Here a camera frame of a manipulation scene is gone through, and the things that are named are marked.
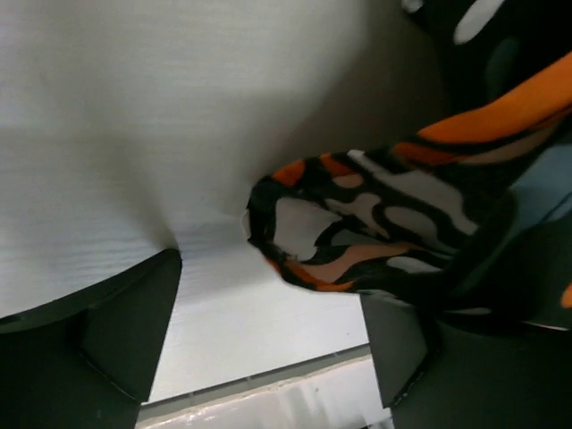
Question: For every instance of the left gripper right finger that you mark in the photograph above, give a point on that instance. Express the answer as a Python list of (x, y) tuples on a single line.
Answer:
[(510, 368)]

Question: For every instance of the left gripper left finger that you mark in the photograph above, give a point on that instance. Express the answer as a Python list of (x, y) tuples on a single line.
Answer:
[(89, 359)]

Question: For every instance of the orange camouflage shorts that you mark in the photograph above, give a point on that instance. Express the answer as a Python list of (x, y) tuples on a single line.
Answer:
[(437, 220)]

